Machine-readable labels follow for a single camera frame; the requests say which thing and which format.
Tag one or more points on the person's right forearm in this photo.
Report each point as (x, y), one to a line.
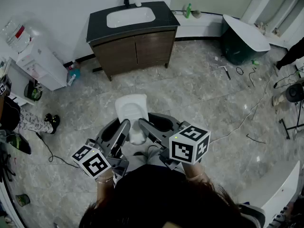
(197, 178)

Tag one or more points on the white-bladed squeegee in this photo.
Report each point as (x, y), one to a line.
(225, 70)

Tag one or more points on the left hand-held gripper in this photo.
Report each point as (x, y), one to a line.
(91, 160)

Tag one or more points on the white curved plastic piece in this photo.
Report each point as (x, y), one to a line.
(138, 4)

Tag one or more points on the green cup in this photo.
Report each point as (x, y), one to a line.
(22, 200)

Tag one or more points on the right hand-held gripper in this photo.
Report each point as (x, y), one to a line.
(187, 144)

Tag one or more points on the white shelf unit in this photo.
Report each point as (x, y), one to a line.
(14, 84)

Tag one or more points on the black round fan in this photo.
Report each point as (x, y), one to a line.
(294, 92)

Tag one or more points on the clear plastic bottle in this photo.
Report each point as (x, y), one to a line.
(71, 80)

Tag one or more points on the person's left forearm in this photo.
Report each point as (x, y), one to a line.
(103, 191)

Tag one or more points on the green plastic bottle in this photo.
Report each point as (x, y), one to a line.
(188, 11)

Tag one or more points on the clear water jug red label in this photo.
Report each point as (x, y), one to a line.
(21, 34)

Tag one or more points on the red can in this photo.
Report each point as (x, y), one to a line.
(71, 67)

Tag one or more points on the white sink basin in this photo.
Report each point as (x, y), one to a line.
(130, 16)

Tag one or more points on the black green bag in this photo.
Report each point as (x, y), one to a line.
(20, 144)

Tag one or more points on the dark wooden vanity cabinet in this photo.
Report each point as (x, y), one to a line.
(133, 52)

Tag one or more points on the dark green white-rimmed tub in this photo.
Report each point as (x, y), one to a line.
(237, 46)

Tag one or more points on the black holder with green bottle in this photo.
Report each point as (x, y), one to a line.
(33, 92)

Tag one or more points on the white curved counter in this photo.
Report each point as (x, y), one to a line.
(273, 193)

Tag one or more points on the black metal stand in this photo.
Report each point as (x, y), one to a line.
(286, 127)

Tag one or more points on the beige shoe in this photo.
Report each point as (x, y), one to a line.
(278, 100)

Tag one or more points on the black tripod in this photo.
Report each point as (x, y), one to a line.
(6, 165)

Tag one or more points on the blue cleaning bottle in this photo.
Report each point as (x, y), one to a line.
(75, 72)

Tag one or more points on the white water dispenser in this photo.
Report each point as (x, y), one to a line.
(45, 65)

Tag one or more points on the person's black shoe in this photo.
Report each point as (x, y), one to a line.
(55, 123)
(138, 153)
(48, 117)

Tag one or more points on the person's grey trousers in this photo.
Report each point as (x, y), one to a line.
(137, 159)

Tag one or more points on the person's black top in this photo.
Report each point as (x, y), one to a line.
(154, 193)

